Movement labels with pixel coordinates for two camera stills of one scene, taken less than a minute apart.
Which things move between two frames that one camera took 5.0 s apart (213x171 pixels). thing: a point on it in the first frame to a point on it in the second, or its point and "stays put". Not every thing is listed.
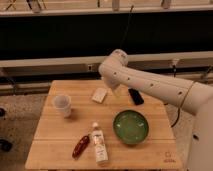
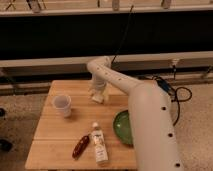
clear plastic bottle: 100,148 stays put
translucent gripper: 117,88 to 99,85
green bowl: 130,127 stays put
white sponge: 99,95 stays put
